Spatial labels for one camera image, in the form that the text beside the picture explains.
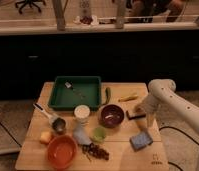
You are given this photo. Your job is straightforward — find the office chair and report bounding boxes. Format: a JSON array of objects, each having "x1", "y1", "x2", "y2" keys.
[{"x1": 15, "y1": 0, "x2": 46, "y2": 14}]

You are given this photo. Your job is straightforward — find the green plastic tray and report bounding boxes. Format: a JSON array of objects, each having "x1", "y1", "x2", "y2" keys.
[{"x1": 48, "y1": 76, "x2": 101, "y2": 111}]

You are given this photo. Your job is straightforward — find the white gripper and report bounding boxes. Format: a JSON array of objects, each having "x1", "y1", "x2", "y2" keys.
[{"x1": 135, "y1": 94, "x2": 159, "y2": 127}]

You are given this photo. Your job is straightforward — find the purple grapes toy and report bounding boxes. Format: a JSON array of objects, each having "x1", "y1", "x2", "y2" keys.
[{"x1": 82, "y1": 143, "x2": 109, "y2": 160}]

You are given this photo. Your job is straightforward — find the grey blue cloth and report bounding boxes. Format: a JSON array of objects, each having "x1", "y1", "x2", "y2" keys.
[{"x1": 73, "y1": 123, "x2": 92, "y2": 145}]

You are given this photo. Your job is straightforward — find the green plastic cup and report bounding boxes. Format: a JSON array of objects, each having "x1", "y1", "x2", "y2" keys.
[{"x1": 92, "y1": 127, "x2": 106, "y2": 143}]

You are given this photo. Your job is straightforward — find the dark purple bowl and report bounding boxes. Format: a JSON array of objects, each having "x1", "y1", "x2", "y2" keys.
[{"x1": 99, "y1": 104, "x2": 124, "y2": 128}]

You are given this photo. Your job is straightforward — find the wooden board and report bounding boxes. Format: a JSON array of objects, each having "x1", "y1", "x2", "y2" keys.
[{"x1": 15, "y1": 82, "x2": 169, "y2": 171}]

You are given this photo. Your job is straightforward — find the white plastic cup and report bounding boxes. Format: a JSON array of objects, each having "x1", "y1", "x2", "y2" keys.
[{"x1": 74, "y1": 105, "x2": 90, "y2": 122}]

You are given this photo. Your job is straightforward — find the black cable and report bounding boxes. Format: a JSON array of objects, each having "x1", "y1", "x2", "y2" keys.
[{"x1": 158, "y1": 125, "x2": 199, "y2": 171}]

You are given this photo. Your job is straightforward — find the yellow banana toy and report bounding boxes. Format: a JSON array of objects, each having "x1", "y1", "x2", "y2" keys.
[{"x1": 118, "y1": 95, "x2": 138, "y2": 102}]

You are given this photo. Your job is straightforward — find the metal measuring cup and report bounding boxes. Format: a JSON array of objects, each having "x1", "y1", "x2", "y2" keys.
[{"x1": 34, "y1": 103, "x2": 66, "y2": 134}]

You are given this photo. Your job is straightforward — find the yellow round toy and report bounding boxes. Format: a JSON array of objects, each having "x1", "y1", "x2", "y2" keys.
[{"x1": 39, "y1": 131, "x2": 53, "y2": 144}]

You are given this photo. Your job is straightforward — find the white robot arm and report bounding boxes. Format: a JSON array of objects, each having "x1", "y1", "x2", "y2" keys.
[{"x1": 135, "y1": 79, "x2": 199, "y2": 171}]

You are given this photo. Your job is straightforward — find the seated person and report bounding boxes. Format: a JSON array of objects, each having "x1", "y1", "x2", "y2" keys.
[{"x1": 127, "y1": 0, "x2": 183, "y2": 23}]

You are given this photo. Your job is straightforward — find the black and tan eraser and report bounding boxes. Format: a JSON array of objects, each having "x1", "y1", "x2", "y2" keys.
[{"x1": 126, "y1": 111, "x2": 146, "y2": 120}]

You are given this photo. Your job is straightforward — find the orange bowl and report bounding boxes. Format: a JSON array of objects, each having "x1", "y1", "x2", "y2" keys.
[{"x1": 46, "y1": 135, "x2": 77, "y2": 171}]

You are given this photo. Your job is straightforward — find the green cucumber toy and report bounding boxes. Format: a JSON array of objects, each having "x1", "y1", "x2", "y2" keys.
[{"x1": 105, "y1": 87, "x2": 111, "y2": 104}]

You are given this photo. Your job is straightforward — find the blue sponge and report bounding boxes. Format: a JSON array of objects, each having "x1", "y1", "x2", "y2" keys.
[{"x1": 130, "y1": 131, "x2": 153, "y2": 150}]

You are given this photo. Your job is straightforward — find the fork in tray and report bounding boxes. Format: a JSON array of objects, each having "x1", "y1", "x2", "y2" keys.
[{"x1": 65, "y1": 82, "x2": 84, "y2": 99}]

